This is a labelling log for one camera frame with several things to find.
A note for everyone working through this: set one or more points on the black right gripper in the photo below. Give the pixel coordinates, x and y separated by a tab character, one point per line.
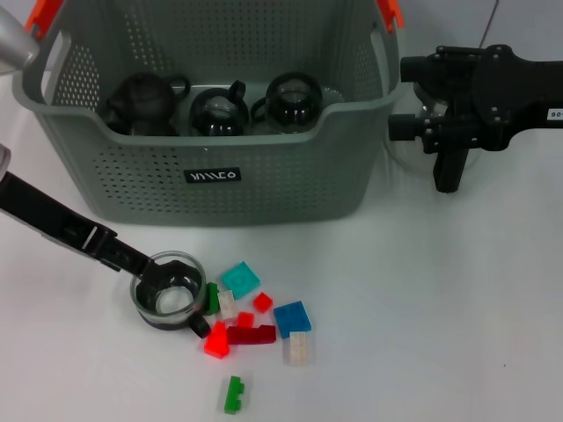
510	92

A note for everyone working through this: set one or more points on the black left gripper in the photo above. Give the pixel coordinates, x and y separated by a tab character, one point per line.
44	206

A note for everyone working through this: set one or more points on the glass carafe with black lid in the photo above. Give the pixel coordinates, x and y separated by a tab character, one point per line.
448	176

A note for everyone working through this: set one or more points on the grey perforated storage basket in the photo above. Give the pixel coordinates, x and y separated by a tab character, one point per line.
264	184

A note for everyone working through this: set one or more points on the dark green toy brick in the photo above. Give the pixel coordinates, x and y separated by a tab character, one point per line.
213	299

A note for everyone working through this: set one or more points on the small clear toy brick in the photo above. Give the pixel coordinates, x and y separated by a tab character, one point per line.
227	304

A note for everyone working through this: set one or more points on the teal square toy plate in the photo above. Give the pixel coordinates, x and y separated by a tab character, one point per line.
239	280

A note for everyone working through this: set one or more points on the bright orange-red toy brick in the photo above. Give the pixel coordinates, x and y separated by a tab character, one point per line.
216	342

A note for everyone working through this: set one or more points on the small red toy brick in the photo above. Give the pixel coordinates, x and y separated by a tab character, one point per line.
245	318
262	302

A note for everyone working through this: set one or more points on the long dark red toy brick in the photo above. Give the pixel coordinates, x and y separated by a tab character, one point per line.
250	335

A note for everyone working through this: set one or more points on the dark clay teapot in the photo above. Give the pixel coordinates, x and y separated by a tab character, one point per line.
141	101

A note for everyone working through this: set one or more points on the green stepped toy brick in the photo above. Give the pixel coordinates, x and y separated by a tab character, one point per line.
232	395

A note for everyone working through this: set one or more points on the blue toy plate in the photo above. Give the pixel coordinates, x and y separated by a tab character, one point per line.
292	318

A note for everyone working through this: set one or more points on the large clear toy brick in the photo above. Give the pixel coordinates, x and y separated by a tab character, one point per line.
300	349

